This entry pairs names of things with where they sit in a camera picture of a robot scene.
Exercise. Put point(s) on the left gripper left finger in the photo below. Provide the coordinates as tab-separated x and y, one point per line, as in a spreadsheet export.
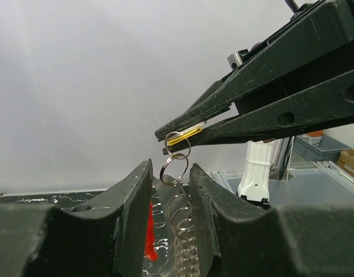
104	236

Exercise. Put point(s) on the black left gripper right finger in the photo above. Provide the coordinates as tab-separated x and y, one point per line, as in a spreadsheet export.
237	238

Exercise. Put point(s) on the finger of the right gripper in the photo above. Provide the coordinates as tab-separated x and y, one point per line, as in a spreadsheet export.
288	106

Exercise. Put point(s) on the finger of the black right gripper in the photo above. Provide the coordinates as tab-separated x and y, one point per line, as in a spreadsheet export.
320	37

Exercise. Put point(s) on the yellow headed key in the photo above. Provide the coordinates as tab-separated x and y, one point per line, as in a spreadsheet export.
178	136

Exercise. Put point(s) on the metal keyring with spring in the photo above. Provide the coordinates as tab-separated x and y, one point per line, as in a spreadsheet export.
179	216

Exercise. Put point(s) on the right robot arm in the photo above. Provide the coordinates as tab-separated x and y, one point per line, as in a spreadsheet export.
254	186

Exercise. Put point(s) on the grey plastic storage bin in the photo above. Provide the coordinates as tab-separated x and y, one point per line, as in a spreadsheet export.
329	149

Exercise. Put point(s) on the brown cardboard box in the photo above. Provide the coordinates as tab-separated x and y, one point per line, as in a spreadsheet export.
346	161

